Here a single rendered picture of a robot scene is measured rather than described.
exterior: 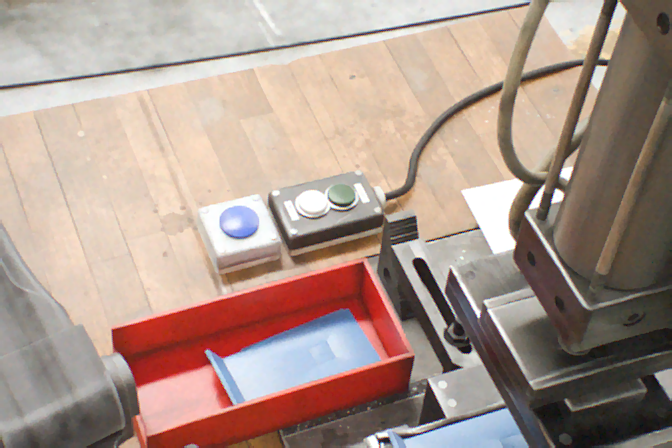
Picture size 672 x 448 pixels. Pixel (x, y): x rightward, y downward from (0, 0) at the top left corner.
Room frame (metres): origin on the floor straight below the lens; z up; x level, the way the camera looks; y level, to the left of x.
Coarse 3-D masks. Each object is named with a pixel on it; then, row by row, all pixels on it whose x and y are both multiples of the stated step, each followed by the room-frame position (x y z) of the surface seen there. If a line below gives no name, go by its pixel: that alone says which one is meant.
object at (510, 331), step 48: (480, 288) 0.62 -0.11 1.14; (528, 288) 0.62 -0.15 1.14; (480, 336) 0.58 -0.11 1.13; (528, 336) 0.55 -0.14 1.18; (528, 384) 0.51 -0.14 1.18; (576, 384) 0.52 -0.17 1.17; (624, 384) 0.53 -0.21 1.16; (528, 432) 0.51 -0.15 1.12; (576, 432) 0.50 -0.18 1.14; (624, 432) 0.51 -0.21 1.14
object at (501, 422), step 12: (468, 420) 0.59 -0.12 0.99; (480, 420) 0.59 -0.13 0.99; (492, 420) 0.59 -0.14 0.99; (504, 420) 0.60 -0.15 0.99; (432, 432) 0.58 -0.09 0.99; (444, 432) 0.58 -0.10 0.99; (456, 432) 0.58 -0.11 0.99; (468, 432) 0.58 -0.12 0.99; (480, 432) 0.58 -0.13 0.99; (492, 432) 0.58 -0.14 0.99; (504, 432) 0.58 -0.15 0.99; (516, 432) 0.59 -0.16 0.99; (396, 444) 0.54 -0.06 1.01; (408, 444) 0.56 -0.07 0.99; (420, 444) 0.56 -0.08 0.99; (432, 444) 0.56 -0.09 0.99; (444, 444) 0.57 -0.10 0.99; (456, 444) 0.57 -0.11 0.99; (468, 444) 0.57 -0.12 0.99; (480, 444) 0.57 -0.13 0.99; (492, 444) 0.57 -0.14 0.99
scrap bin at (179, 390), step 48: (288, 288) 0.74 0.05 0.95; (336, 288) 0.76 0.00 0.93; (144, 336) 0.67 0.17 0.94; (192, 336) 0.69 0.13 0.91; (240, 336) 0.70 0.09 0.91; (384, 336) 0.71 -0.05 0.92; (144, 384) 0.64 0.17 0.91; (192, 384) 0.65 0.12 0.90; (336, 384) 0.64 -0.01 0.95; (384, 384) 0.66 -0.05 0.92; (144, 432) 0.58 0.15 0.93; (192, 432) 0.57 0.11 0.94; (240, 432) 0.59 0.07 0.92
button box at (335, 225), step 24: (528, 72) 1.12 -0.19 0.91; (480, 96) 1.07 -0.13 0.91; (288, 192) 0.87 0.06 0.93; (360, 192) 0.88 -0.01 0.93; (288, 216) 0.84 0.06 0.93; (312, 216) 0.84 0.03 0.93; (336, 216) 0.85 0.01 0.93; (360, 216) 0.85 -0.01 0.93; (384, 216) 0.86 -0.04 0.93; (288, 240) 0.82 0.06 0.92; (312, 240) 0.82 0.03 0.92; (336, 240) 0.84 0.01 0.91
